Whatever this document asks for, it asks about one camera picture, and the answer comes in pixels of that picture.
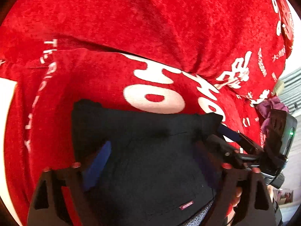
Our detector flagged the red printed blanket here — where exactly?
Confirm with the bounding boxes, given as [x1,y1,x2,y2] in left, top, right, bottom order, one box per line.
[0,0,296,226]

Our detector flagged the grey slatted panel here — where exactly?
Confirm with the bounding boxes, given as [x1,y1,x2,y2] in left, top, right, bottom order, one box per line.
[279,68,301,116]

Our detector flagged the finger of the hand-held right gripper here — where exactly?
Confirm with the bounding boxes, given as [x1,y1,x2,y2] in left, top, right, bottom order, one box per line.
[204,134,238,161]
[217,124,262,151]

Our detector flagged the person's right hand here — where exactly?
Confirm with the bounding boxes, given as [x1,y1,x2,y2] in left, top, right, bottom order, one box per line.
[226,186,275,225]

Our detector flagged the purple cloth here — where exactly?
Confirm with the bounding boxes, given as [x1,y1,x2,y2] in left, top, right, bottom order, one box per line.
[255,97,289,136]

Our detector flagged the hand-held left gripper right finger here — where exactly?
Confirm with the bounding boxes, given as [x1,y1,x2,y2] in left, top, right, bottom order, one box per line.
[195,140,277,226]

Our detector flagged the black pants with grey waistband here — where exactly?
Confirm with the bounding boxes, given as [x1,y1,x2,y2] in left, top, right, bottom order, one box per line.
[71,99,223,226]

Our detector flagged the pale green cloth item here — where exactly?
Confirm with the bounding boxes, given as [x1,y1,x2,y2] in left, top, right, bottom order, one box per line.
[272,79,285,97]

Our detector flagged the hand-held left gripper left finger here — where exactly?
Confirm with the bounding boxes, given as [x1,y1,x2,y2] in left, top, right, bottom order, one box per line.
[27,141,112,226]

